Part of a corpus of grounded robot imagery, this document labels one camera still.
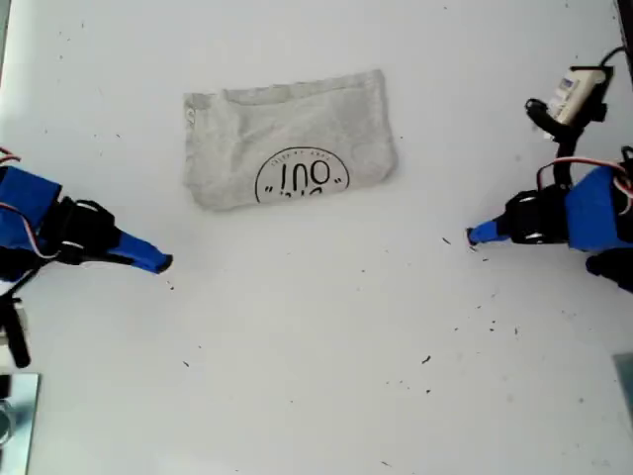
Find black camera cable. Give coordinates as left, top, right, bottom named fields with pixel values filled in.
left=596, top=45, right=627, bottom=71

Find grey t shirt rust sleeves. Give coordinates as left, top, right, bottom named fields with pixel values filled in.
left=182, top=68, right=400, bottom=213

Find steel plate with black clamp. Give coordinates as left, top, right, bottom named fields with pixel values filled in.
left=0, top=373, right=42, bottom=475

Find black camera stalk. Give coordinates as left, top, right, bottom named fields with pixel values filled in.
left=523, top=97, right=608, bottom=190

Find red white servo wire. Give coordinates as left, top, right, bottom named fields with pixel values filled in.
left=536, top=155, right=633, bottom=217
left=0, top=146, right=61, bottom=259

